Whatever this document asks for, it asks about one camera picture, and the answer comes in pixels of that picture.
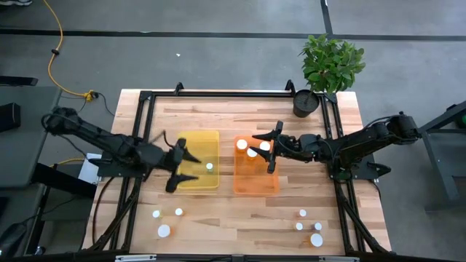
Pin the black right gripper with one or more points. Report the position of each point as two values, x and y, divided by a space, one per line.
298 145

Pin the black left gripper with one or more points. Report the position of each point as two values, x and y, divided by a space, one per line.
160 158

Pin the white small cap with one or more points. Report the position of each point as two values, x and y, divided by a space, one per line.
156 214

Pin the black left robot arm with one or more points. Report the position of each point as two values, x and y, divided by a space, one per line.
109 143

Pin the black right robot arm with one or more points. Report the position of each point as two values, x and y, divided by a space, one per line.
364 142

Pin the yellow translucent plastic bin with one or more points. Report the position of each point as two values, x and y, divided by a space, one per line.
207 145

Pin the orange translucent plastic bin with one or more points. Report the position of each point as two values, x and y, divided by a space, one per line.
255 178

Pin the white box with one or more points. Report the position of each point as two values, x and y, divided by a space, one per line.
87 172

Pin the green plant in black pot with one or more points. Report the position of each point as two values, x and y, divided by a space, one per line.
329 65

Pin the black angled beam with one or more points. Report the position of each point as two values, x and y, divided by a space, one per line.
62 180

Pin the grey desk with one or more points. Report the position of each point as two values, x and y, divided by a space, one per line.
25 145

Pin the black box on desk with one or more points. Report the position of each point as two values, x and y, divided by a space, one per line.
9 116

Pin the black flat bar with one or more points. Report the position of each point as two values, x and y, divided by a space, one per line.
18 81

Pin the black bag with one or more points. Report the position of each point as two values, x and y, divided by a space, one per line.
11 238

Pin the person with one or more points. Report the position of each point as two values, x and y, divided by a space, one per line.
14 2

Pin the silver ridged bracket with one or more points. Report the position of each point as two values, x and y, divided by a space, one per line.
134 258
338 259

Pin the dark grey metal table frame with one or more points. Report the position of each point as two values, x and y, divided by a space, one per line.
442 171

